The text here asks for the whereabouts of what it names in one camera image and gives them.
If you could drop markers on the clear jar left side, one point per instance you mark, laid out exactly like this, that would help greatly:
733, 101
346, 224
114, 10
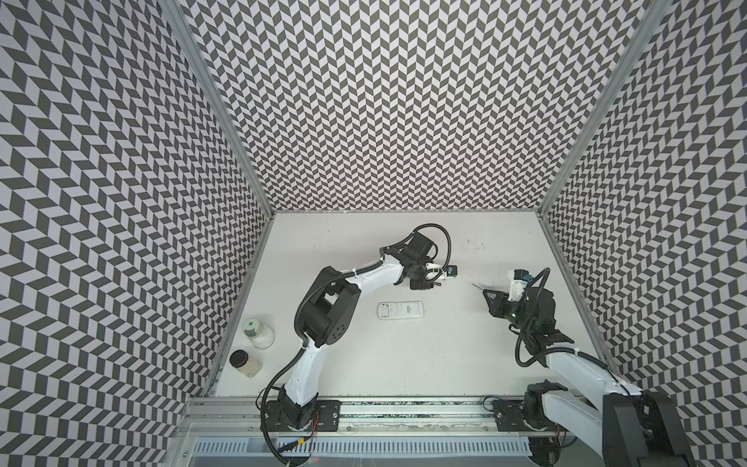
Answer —
258, 333

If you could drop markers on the white ventilation grille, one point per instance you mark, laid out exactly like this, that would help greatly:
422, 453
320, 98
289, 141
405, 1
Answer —
372, 447

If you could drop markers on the aluminium front rail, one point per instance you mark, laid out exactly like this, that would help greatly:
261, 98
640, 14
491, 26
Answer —
369, 415

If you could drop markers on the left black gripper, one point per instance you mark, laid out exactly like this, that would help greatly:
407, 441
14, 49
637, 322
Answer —
421, 285

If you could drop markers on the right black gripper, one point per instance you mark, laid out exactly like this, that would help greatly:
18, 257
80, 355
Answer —
505, 302

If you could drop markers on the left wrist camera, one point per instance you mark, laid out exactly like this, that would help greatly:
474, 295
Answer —
446, 272

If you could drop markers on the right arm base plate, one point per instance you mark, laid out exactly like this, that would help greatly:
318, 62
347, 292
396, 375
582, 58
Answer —
508, 417

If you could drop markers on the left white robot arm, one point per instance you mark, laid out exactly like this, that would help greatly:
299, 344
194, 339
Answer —
324, 316

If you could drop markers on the small white remote control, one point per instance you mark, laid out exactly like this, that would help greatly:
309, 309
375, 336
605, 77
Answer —
400, 310

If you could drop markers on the brown jar black lid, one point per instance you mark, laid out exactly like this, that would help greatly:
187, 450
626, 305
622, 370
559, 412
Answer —
245, 363

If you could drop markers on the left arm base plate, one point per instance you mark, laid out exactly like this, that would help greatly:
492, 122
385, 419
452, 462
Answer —
286, 417

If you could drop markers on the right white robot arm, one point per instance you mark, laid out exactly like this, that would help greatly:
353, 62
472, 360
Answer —
623, 423

